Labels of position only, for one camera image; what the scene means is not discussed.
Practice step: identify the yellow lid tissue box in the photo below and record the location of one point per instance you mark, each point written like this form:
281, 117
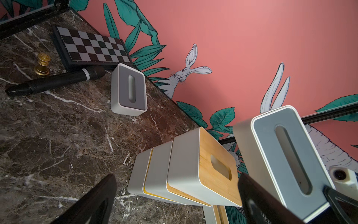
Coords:
137, 179

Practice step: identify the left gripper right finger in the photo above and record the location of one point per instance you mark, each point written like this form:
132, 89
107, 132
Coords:
260, 206

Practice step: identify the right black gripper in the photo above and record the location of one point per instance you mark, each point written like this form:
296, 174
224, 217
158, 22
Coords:
344, 207

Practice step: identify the black white chessboard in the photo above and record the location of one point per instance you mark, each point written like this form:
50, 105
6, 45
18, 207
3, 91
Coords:
78, 49

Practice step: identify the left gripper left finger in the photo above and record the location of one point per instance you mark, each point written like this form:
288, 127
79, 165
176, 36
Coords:
94, 207

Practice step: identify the large bamboo lid tissue box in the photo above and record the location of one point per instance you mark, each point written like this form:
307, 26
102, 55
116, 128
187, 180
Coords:
156, 177

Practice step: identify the black microphone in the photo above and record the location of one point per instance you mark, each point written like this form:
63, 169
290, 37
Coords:
56, 81

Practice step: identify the black frame post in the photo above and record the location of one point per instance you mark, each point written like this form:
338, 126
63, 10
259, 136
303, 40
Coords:
19, 15
331, 113

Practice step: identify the gold chess piece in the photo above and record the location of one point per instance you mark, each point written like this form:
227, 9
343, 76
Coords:
42, 67

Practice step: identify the left black frame post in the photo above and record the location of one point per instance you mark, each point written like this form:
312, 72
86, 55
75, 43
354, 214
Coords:
19, 15

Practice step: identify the right black frame post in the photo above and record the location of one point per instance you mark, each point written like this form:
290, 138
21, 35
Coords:
331, 113

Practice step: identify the grey lid tissue box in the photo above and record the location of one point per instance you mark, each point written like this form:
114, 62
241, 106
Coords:
280, 156
128, 91

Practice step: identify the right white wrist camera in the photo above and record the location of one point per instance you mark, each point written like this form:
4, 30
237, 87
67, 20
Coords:
345, 181

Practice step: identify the small bamboo lid tissue box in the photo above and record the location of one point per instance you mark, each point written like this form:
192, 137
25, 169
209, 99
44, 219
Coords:
215, 214

